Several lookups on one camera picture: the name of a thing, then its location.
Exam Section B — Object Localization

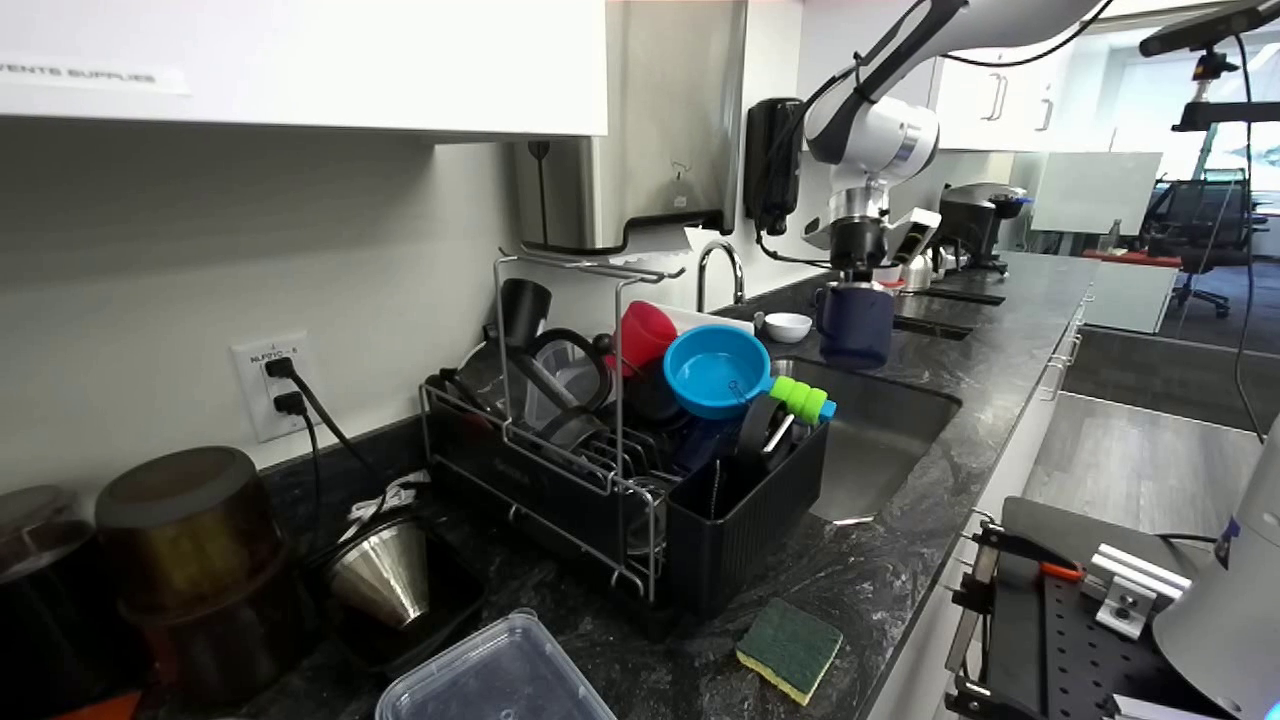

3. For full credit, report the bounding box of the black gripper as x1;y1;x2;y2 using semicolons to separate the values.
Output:
826;216;887;279

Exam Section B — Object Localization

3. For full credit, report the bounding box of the dark blue thermos mug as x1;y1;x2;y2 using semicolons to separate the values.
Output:
817;284;894;367

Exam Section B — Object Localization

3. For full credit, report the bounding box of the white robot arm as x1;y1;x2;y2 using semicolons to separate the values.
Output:
798;0;1098;279

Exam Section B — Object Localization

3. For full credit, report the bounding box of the chrome sink faucet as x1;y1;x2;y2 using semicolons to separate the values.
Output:
690;235;746;315

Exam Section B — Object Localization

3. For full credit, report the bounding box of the stainless steel sink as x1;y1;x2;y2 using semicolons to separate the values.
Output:
778;358;961;523

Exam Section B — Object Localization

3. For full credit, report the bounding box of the small white bowl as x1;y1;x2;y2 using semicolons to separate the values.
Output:
761;314;812;346

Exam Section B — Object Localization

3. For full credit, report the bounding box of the black coffee machine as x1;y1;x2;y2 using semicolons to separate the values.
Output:
934;185;1027;276

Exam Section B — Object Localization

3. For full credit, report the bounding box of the red cup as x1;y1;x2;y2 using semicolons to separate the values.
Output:
605;300;675;376

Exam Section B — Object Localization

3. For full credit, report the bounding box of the black dish rack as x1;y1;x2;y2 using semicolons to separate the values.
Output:
421;256;836;608

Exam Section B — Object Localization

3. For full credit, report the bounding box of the black office chair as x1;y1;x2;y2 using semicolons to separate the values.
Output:
1141;182;1257;321

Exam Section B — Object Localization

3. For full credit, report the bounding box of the green yellow sponge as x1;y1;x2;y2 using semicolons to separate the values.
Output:
736;600;843;709

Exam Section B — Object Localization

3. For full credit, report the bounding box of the white upper cabinet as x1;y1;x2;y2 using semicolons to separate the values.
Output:
0;0;607;135

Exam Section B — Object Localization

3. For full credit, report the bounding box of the clear plastic food container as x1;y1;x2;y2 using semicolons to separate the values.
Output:
370;608;614;720

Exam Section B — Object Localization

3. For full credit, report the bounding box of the steel cone dripper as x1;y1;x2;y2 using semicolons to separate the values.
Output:
327;519;426;630

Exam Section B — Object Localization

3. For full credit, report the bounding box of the dark brown canister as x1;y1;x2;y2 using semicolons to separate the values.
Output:
96;448;314;709

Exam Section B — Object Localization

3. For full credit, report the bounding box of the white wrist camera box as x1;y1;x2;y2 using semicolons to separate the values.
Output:
893;209;939;266

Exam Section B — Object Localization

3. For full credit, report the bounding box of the black wall soap dispenser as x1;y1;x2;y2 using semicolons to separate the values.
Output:
745;97;802;235

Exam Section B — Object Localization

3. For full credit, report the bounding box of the blue funnel green handle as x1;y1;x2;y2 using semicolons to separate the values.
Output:
661;325;839;425

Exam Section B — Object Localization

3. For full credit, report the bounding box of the white wall outlet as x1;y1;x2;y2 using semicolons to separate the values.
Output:
232;331;310;446

